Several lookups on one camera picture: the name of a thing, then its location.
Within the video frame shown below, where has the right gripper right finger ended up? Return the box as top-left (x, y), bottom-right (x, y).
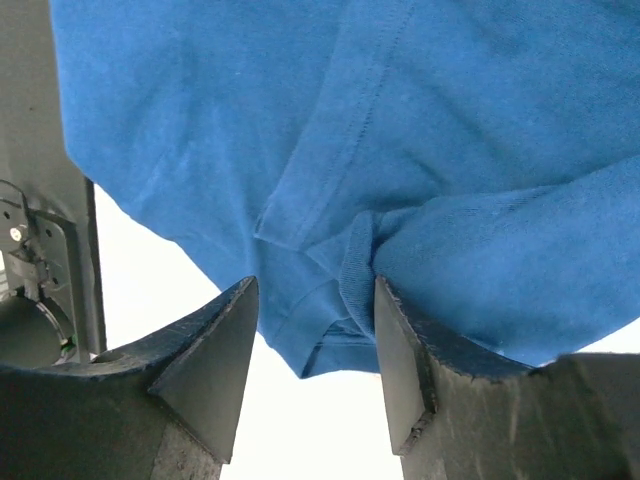
top-left (374, 278), bottom-right (639, 480)

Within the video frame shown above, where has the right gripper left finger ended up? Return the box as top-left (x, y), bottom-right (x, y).
top-left (1, 277), bottom-right (259, 479)

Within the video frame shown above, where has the blue t-shirt with print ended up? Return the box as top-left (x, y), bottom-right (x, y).
top-left (50, 1), bottom-right (639, 378)

